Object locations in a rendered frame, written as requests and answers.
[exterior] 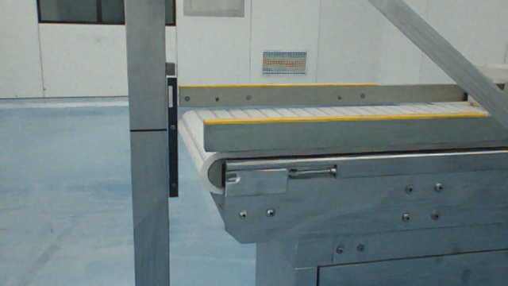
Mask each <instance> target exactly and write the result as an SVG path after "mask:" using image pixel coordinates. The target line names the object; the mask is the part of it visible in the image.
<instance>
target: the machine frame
mask: <svg viewBox="0 0 508 286"><path fill-rule="evenodd" d="M125 38H126V59H127V80H128V101H129V142H130V164H131V185H132V205H133V247H134V268H135V286H170V277H169V267H170V234H169V190H168V147H167V62H166V18H165V1H164V0H125Z"/></svg>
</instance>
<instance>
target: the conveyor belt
mask: <svg viewBox="0 0 508 286"><path fill-rule="evenodd" d="M463 112H480V113H482V114H488V113H487V112H486V111H485V110H484V109H483V108H481V107H474V106H469V104H454V105H416V106H340V107H301V108H263V109H225V110H188V111H187V112H186V113H185V114H183V116H182V117H181V118H180V119H179V132H180V134H181V136H182V138H183V140H184V142H185V144H186V146H187V149H188V151H189V155H190V158H191V159H192V161H193V164H194V166H195V168H196V171H197V173H198V175H199V177H200V180H201V181H202V184H203V185H204V187H205V188H206V189H207V190H208V191H210V192H213V193H214V194H225V188H224V189H223V188H218V187H215V186H214V185H212V183H211V182H210V181H209V179H208V175H207V172H208V169H209V166H210V165H211V164H212V163H213V162H214V161H216V160H218V159H222V158H231V159H232V160H237V158H240V157H275V156H293V155H311V154H330V153H365V152H383V151H402V150H420V149H455V148H474V147H492V146H508V141H484V142H464V143H459V142H444V143H425V144H404V145H366V146H347V147H327V148H307V149H269V150H249V151H231V152H211V153H206V152H205V150H204V148H203V119H209V118H272V117H303V116H336V115H367V114H431V113H463Z"/></svg>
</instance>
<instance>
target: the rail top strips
mask: <svg viewBox="0 0 508 286"><path fill-rule="evenodd" d="M376 85H378V84H377V83H326V84H238V85H179V87H201V88H225V87H321V86H376ZM486 116H487V115H486V114H482V113H480V112H463V113H431V114H367V115H336V116H303V117H272V118H209V119H203V122H204V123H205V124H206V125H214V124H242V123H272V122H328V121H357V120H386V119H415V118H472V117H486Z"/></svg>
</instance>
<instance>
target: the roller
mask: <svg viewBox="0 0 508 286"><path fill-rule="evenodd" d="M227 160H232V159H231V158H222V159H218V160H216V161H214V162H213V163H212V164H211V165H210V166H209V169H208V172H207V175H208V179H209V181H210V182H211V183H212V185H214V186H215V187H218V188H223V189H224V188H225V161H227Z"/></svg>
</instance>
